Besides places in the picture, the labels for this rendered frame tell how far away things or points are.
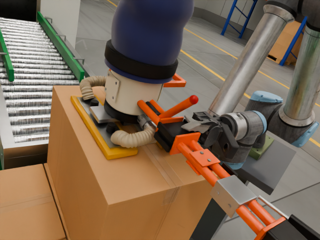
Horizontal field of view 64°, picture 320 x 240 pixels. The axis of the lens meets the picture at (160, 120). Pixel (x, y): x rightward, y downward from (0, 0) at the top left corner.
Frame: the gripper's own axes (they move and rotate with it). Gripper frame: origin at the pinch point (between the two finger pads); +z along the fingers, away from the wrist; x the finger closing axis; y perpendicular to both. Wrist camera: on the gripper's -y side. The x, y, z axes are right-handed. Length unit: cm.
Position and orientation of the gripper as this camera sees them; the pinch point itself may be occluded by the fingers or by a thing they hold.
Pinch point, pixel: (182, 140)
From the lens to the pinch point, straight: 68.2
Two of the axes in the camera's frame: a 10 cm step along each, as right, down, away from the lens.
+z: -8.0, 0.9, -5.9
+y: -5.3, -5.5, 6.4
